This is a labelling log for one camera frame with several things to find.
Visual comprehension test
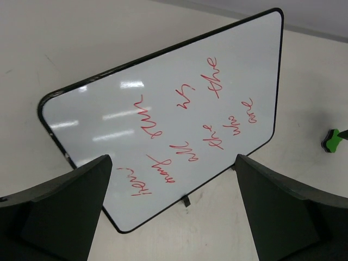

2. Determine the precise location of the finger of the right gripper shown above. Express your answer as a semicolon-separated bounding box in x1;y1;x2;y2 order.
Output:
335;129;348;140

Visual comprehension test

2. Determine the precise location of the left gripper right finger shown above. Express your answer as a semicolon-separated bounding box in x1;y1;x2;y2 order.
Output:
234;154;347;260

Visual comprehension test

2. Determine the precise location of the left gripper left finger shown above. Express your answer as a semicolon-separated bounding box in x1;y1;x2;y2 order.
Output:
1;155;113;260

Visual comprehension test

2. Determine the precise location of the green whiteboard eraser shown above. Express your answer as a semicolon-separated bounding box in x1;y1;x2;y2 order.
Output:
321;129;343;153

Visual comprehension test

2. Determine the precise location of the black framed whiteboard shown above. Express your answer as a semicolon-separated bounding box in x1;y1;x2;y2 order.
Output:
37;8;284;234

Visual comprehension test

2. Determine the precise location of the black whiteboard stand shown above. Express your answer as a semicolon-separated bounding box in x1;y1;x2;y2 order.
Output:
180;163;235;208

